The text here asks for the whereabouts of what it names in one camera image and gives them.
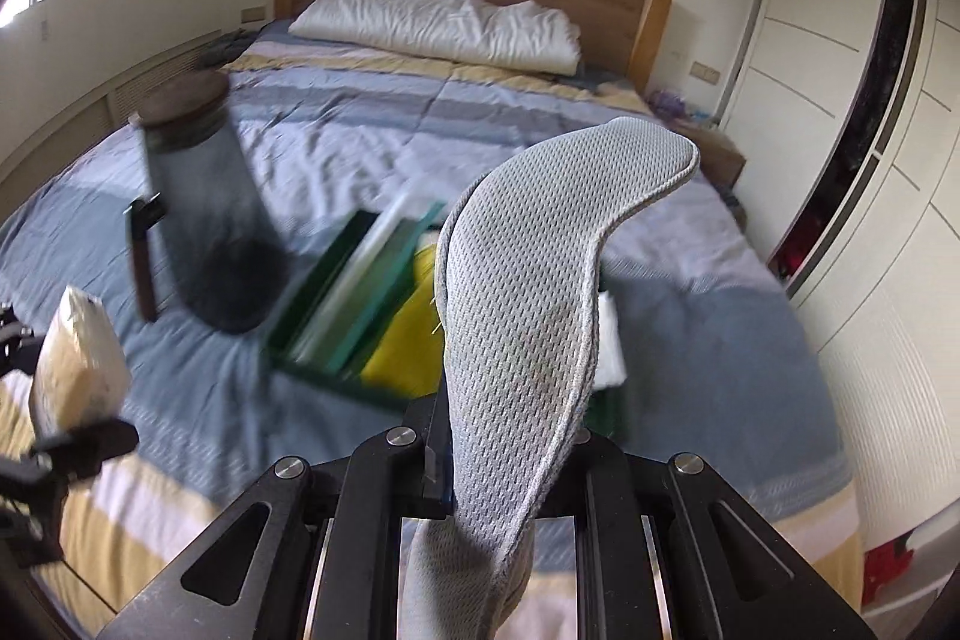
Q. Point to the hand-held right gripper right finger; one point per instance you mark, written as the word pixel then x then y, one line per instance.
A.
pixel 611 482

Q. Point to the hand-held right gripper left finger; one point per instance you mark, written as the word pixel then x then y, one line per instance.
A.
pixel 420 452

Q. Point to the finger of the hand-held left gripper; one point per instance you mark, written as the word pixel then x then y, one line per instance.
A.
pixel 90 445
pixel 15 340

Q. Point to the beige packet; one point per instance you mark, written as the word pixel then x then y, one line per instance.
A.
pixel 75 355

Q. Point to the green box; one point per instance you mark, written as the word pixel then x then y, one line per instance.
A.
pixel 315 340

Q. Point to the grey mesh insole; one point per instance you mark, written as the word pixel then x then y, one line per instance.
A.
pixel 525 310

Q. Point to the yellow cloth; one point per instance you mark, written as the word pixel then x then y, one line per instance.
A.
pixel 401 340

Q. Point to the white cloth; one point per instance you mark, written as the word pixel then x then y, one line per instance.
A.
pixel 609 340

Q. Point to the striped bedspread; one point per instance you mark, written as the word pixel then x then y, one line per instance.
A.
pixel 712 347

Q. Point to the glass jar with wooden lid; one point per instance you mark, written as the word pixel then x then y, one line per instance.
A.
pixel 210 220

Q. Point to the red item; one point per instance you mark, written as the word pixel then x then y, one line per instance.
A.
pixel 892 565

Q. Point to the wooden nightstand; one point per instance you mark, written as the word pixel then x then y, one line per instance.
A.
pixel 712 156

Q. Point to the purple item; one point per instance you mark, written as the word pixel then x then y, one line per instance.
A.
pixel 666 102

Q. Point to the white pillow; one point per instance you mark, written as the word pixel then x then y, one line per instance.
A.
pixel 442 29

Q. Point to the white wardrobe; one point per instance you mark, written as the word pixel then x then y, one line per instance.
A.
pixel 862 85

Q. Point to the wall radiator cover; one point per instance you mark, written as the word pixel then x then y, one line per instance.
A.
pixel 75 115

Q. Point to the wall socket plate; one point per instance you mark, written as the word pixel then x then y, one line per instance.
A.
pixel 253 14
pixel 705 72

